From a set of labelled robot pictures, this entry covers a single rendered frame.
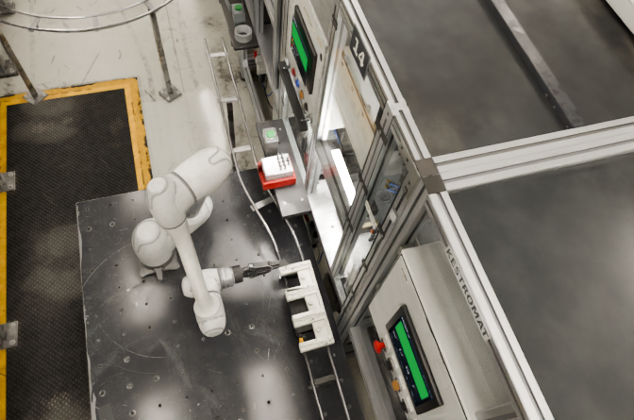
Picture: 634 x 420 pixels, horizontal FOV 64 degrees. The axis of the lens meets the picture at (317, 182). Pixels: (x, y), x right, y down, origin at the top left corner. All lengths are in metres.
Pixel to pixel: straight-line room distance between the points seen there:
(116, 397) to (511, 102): 1.86
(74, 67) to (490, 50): 3.32
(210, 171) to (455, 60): 0.86
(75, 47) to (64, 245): 1.65
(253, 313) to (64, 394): 1.20
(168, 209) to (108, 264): 0.88
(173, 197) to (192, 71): 2.42
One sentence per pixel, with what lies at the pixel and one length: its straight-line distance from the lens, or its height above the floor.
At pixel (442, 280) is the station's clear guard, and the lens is 1.22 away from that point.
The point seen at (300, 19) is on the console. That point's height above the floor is 1.73.
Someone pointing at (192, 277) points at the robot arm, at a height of 1.13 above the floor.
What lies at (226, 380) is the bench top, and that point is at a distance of 2.31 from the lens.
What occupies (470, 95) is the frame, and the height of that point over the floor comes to 2.01.
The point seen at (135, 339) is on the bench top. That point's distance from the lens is 2.40.
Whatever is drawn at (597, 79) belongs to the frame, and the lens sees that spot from 1.57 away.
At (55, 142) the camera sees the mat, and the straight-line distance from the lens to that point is 3.82.
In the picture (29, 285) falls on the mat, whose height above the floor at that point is 0.01.
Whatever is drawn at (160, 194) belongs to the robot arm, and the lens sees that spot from 1.69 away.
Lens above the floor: 2.96
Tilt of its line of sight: 59 degrees down
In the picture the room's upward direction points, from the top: 11 degrees clockwise
